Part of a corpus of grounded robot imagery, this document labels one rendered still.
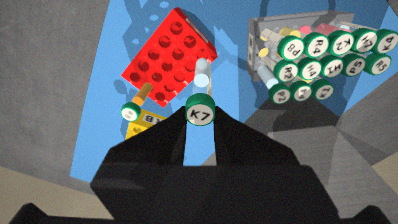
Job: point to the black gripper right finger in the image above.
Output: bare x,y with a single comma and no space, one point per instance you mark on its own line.
246,145

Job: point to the yellow rack with round wells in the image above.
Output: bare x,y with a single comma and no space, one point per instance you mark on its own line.
144,121

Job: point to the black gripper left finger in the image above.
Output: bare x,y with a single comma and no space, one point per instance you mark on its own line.
154,144

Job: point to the blue bench mat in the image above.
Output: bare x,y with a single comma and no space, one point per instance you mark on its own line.
129,24

